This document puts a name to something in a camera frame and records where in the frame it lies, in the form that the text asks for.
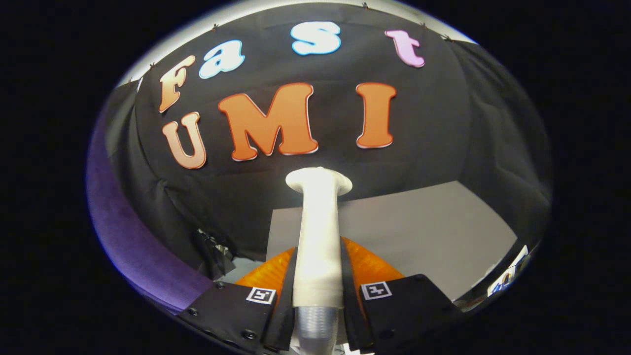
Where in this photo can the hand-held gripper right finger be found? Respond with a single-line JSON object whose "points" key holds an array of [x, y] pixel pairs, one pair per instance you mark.
{"points": [[352, 320]]}

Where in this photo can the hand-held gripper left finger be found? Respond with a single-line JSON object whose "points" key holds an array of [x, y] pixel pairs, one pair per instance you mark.
{"points": [[283, 325]]}

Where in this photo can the cabinet with dark top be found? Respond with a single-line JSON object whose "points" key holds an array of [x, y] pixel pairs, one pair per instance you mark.
{"points": [[419, 236]]}

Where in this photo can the white tray with small items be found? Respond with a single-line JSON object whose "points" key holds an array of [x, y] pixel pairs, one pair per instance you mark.
{"points": [[508, 276]]}

